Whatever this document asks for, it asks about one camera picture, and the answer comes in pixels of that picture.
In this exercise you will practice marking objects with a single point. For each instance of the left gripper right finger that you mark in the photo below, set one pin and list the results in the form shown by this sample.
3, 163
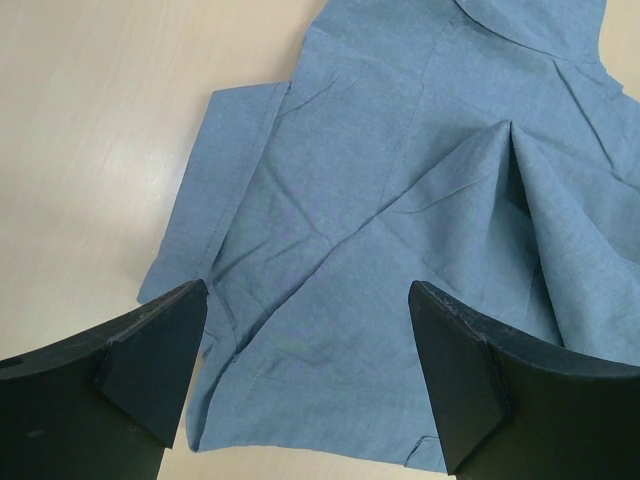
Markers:
507, 405

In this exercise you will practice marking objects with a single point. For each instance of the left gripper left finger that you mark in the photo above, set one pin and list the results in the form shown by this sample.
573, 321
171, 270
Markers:
105, 403

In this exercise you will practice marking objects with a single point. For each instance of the grey long sleeve shirt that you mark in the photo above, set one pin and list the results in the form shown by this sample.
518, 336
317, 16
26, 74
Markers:
477, 145

